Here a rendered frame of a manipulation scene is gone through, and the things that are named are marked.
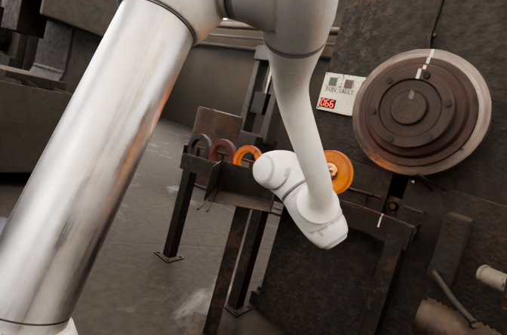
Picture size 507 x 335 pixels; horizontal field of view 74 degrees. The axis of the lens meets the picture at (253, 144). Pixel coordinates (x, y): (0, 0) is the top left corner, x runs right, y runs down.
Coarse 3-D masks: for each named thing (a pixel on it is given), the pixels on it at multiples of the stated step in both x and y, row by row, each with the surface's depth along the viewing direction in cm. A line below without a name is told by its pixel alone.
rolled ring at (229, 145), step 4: (220, 140) 185; (224, 140) 183; (228, 140) 184; (212, 144) 188; (216, 144) 186; (220, 144) 184; (224, 144) 183; (228, 144) 181; (232, 144) 182; (212, 148) 188; (216, 148) 188; (228, 148) 181; (232, 148) 180; (212, 152) 188; (216, 152) 190; (232, 152) 179; (208, 156) 189; (212, 156) 188; (232, 156) 178; (212, 160) 187; (216, 160) 189; (228, 160) 180; (232, 160) 179
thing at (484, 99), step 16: (384, 64) 132; (464, 64) 115; (368, 80) 135; (480, 80) 112; (480, 96) 112; (352, 112) 138; (480, 112) 111; (480, 128) 111; (368, 144) 133; (464, 144) 113; (384, 160) 129; (448, 160) 116
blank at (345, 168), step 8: (328, 152) 117; (336, 152) 115; (328, 160) 117; (336, 160) 115; (344, 160) 114; (344, 168) 113; (352, 168) 114; (344, 176) 113; (352, 176) 114; (336, 184) 115; (344, 184) 113; (336, 192) 115
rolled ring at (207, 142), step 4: (196, 136) 197; (200, 136) 195; (204, 136) 193; (192, 140) 198; (196, 140) 198; (204, 140) 192; (208, 140) 192; (188, 144) 200; (192, 144) 199; (204, 144) 192; (208, 144) 190; (188, 148) 200; (192, 148) 200; (208, 148) 190; (188, 152) 200; (192, 152) 200; (204, 152) 191; (208, 152) 190; (204, 156) 191
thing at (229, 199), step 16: (224, 176) 149; (240, 176) 149; (208, 192) 135; (224, 192) 146; (240, 192) 149; (256, 192) 149; (272, 192) 146; (240, 208) 136; (256, 208) 130; (240, 224) 137; (240, 240) 137; (224, 256) 138; (224, 272) 139; (224, 288) 139; (224, 304) 140; (192, 320) 148; (208, 320) 141
